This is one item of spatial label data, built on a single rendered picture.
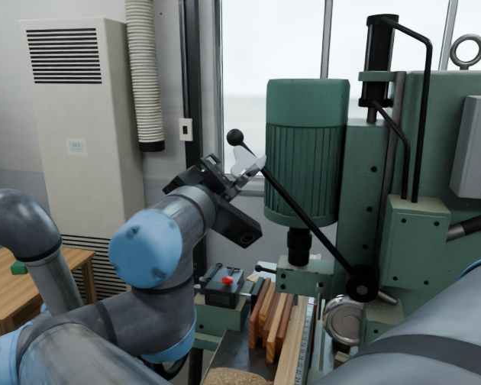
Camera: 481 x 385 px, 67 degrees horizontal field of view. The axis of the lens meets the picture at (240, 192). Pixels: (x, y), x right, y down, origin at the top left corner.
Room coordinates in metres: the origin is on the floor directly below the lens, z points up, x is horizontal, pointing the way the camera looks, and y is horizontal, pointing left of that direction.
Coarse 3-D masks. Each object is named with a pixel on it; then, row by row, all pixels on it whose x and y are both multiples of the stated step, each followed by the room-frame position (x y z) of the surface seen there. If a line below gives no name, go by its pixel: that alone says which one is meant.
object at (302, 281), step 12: (288, 264) 0.79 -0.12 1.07; (312, 264) 0.79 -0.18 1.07; (324, 264) 0.79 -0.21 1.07; (276, 276) 0.78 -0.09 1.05; (288, 276) 0.77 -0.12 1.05; (300, 276) 0.77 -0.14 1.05; (312, 276) 0.76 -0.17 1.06; (324, 276) 0.75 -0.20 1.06; (276, 288) 0.78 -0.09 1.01; (288, 288) 0.77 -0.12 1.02; (300, 288) 0.76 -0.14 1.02; (312, 288) 0.76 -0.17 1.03
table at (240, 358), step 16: (256, 272) 1.05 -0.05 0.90; (208, 336) 0.78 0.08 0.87; (224, 336) 0.74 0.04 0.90; (240, 336) 0.74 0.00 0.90; (224, 352) 0.69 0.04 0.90; (240, 352) 0.69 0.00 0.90; (256, 352) 0.69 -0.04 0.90; (208, 368) 0.64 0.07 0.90; (240, 368) 0.64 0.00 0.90; (256, 368) 0.64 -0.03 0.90; (272, 368) 0.64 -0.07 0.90; (304, 384) 0.61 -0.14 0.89
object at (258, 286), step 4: (260, 280) 0.84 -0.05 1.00; (256, 284) 0.82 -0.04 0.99; (260, 284) 0.82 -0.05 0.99; (256, 288) 0.81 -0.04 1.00; (260, 288) 0.82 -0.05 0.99; (252, 292) 0.79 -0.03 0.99; (256, 292) 0.79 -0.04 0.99; (248, 296) 0.82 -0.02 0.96; (252, 296) 0.78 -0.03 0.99; (256, 296) 0.78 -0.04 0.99; (248, 300) 0.81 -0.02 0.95; (252, 300) 0.78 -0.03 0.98; (256, 300) 0.78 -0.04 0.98; (252, 304) 0.78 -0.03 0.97; (252, 308) 0.78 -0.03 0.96
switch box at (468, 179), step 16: (480, 96) 0.58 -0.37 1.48; (464, 112) 0.61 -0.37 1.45; (480, 112) 0.56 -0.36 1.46; (464, 128) 0.59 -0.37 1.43; (480, 128) 0.56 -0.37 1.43; (464, 144) 0.58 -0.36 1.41; (480, 144) 0.56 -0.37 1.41; (464, 160) 0.57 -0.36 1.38; (480, 160) 0.56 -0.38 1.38; (464, 176) 0.56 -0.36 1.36; (480, 176) 0.56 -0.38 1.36; (464, 192) 0.56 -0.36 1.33; (480, 192) 0.56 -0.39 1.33
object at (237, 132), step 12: (228, 132) 0.69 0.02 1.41; (240, 132) 0.69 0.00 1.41; (240, 144) 0.69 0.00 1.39; (264, 168) 0.68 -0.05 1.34; (276, 180) 0.68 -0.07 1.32; (300, 216) 0.66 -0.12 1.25; (312, 228) 0.65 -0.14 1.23; (324, 240) 0.64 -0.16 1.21; (336, 252) 0.64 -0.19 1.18; (348, 264) 0.63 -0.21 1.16; (360, 264) 0.65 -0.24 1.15; (348, 276) 0.63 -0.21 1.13; (360, 276) 0.61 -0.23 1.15; (372, 276) 0.61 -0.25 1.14; (348, 288) 0.61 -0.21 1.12; (360, 288) 0.61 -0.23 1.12; (372, 288) 0.60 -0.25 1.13; (360, 300) 0.60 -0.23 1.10; (384, 300) 0.61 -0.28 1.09; (396, 300) 0.61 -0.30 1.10
